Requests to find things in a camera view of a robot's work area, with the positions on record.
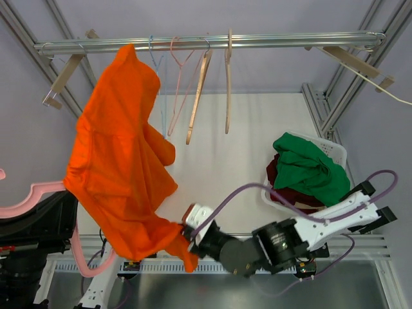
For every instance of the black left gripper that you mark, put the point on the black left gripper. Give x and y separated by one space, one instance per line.
55 215

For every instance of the aluminium frame posts left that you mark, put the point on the aluminium frame posts left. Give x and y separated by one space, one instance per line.
36 140

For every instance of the metal clothes rail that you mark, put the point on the metal clothes rail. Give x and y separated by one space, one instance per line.
367 39

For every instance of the wooden clip hanger right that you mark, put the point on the wooden clip hanger right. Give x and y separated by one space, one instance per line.
362 69

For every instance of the green t shirt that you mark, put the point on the green t shirt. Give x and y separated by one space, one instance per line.
303 167

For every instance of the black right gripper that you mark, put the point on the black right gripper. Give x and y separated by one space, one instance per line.
197 249

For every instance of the wooden clip hanger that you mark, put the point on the wooden clip hanger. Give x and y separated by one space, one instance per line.
362 69
63 77

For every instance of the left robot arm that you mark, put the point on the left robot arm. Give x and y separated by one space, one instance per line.
22 279

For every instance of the orange t shirt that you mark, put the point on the orange t shirt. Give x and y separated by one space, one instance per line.
118 166

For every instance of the aluminium frame posts right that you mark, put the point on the aluminium frame posts right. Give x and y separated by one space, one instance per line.
328 106

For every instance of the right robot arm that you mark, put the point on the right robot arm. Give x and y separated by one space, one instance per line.
277 246

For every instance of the wooden clip hanger left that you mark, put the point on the wooden clip hanger left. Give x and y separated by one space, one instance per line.
63 77

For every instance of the white plastic laundry basket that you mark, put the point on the white plastic laundry basket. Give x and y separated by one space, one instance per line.
334 151

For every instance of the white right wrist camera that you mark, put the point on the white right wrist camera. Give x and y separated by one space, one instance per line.
195 215

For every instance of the blue wire hanger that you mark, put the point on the blue wire hanger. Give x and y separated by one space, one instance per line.
157 64

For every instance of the aluminium frame posts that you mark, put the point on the aluminium frame posts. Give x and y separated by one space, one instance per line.
328 106
36 140

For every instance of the wooden hanger with metal hook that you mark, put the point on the wooden hanger with metal hook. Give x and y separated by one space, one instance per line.
203 71

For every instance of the pink plastic hanger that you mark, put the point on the pink plastic hanger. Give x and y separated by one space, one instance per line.
37 190

